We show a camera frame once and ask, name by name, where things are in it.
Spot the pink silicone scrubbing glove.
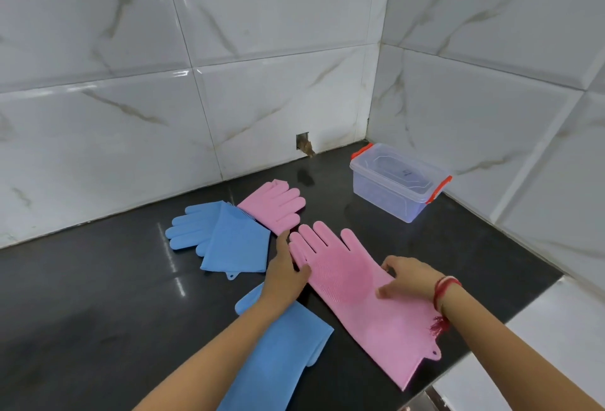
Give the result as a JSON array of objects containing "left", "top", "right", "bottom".
[
  {"left": 288, "top": 221, "right": 443, "bottom": 392},
  {"left": 236, "top": 179, "right": 307, "bottom": 237}
]

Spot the blue silicone scrubbing glove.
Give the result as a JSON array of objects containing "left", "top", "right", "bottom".
[
  {"left": 165, "top": 201, "right": 272, "bottom": 280},
  {"left": 215, "top": 282, "right": 335, "bottom": 411}
]

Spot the person's left hand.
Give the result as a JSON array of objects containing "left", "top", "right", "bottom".
[{"left": 261, "top": 229, "right": 313, "bottom": 306}]

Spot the person's left forearm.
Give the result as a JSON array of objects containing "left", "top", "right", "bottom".
[{"left": 132, "top": 297, "right": 299, "bottom": 411}]

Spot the clear lid with orange latches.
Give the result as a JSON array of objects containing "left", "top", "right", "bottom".
[{"left": 350, "top": 142, "right": 452, "bottom": 204}]

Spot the red thread bracelet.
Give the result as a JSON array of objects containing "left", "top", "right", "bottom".
[{"left": 429, "top": 276, "right": 463, "bottom": 338}]

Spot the clear plastic storage box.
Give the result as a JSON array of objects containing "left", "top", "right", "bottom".
[{"left": 350, "top": 142, "right": 452, "bottom": 224}]

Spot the person's right hand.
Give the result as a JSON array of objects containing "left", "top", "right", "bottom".
[{"left": 376, "top": 256, "right": 446, "bottom": 306}]

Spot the person's right forearm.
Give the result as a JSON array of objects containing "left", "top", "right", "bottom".
[{"left": 437, "top": 281, "right": 605, "bottom": 411}]

